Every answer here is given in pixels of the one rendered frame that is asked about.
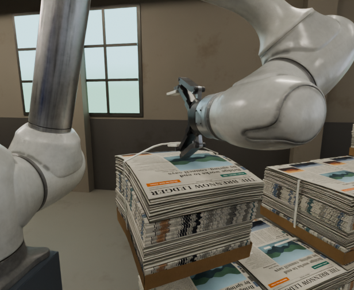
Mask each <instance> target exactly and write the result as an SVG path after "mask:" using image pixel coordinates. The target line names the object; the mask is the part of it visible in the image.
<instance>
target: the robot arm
mask: <svg viewBox="0 0 354 290"><path fill-rule="evenodd" d="M201 1H204V2H207V3H210V4H213V5H216V6H219V7H222V8H224V9H227V10H230V11H232V12H234V13H236V14H238V15H239V16H241V17H242V18H244V19H245V20H247V21H248V22H249V23H250V24H251V25H252V27H253V28H254V30H255V31H256V33H257V35H258V37H259V40H260V49H259V54H258V56H259V57H260V60H261V63H262V66H261V67H260V68H258V69H257V70H256V71H254V72H253V73H251V74H250V75H248V76H247V77H245V78H243V79H241V80H240V81H238V82H236V83H235V84H234V85H233V86H232V87H230V88H229V89H228V90H226V91H222V92H219V93H216V94H211V95H208V96H206V97H204V98H203V99H202V92H205V87H204V86H198V85H197V84H196V83H195V82H193V81H192V80H191V79H189V78H186V77H179V78H178V82H179V84H178V85H177V86H175V87H174V91H171V92H168V93H167V96H178V95H181V96H182V98H183V100H184V102H185V107H186V109H187V110H188V111H187V115H188V126H187V128H186V130H185V135H184V137H183V139H182V141H181V143H177V144H168V145H167V146H168V147H175V150H176V151H180V155H179V156H180V158H189V157H191V156H192V155H193V154H194V153H195V152H197V151H198V150H199V149H200V148H205V147H206V143H205V142H202V136H205V137H206V138H209V139H216V140H221V141H225V142H228V143H230V144H232V145H235V146H238V147H243V148H249V149H253V150H284V149H288V148H293V147H298V146H301V145H303V144H306V143H308V142H310V141H311V140H313V139H314V138H315V137H316V136H317V135H318V134H319V132H320V130H321V129H322V127H323V125H324V123H325V119H326V113H327V107H326V100H325V95H326V94H328V93H329V92H330V91H331V90H332V89H333V88H334V87H335V86H336V85H337V83H338V82H339V81H340V80H341V78H342V77H343V76H344V75H345V73H346V72H347V71H348V69H349V68H350V66H351V65H352V63H353V61H354V23H353V22H352V21H351V20H349V19H347V18H345V17H342V16H336V15H326V16H325V15H323V14H321V13H319V12H317V11H315V10H314V9H313V8H308V9H299V8H295V7H293V6H291V5H290V4H289V3H287V2H286V1H285V0H201ZM90 3H91V0H41V8H40V18H39V28H38V34H37V44H36V55H35V61H34V71H33V82H32V92H31V98H30V108H29V118H28V123H26V124H24V125H23V126H21V127H20V128H19V129H18V130H16V132H15V135H14V138H13V140H12V142H11V144H10V146H9V148H8V149H7V148H6V147H4V146H3V145H1V144H0V290H9V289H10V288H11V287H12V286H13V285H14V284H16V283H17V282H18V281H19V280H20V279H22V278H23V277H24V276H25V275H26V274H27V273H28V272H29V271H30V270H32V269H33V268H34V267H35V266H36V265H37V264H39V263H40V262H42V261H43V260H45V259H47V258H48V257H49V256H50V251H49V248H48V247H30V246H26V245H25V241H24V234H23V227H24V226H26V225H27V224H28V223H29V221H30V220H31V218H32V217H33V216H34V215H35V213H36V212H38V211H40V210H42V209H44V208H46V207H48V206H50V205H52V204H53V203H55V202H57V201H58V200H60V199H61V198H62V197H64V196H65V195H67V194H68V193H69V192H70V191H72V190H73V189H74V188H75V187H76V186H77V185H78V184H79V183H80V181H81V180H82V178H83V176H84V173H85V169H86V160H85V157H84V154H83V152H82V150H81V145H80V137H79V136H78V134H77V133H76V132H75V130H74V129H72V121H73V116H74V109H75V102H76V95H77V90H78V83H79V76H80V68H81V64H82V56H83V49H84V42H85V37H86V30H87V23H88V18H89V11H90ZM193 94H194V95H195V97H196V98H195V97H194V96H193ZM195 137H197V138H196V139H195ZM194 139H195V141H194Z"/></svg>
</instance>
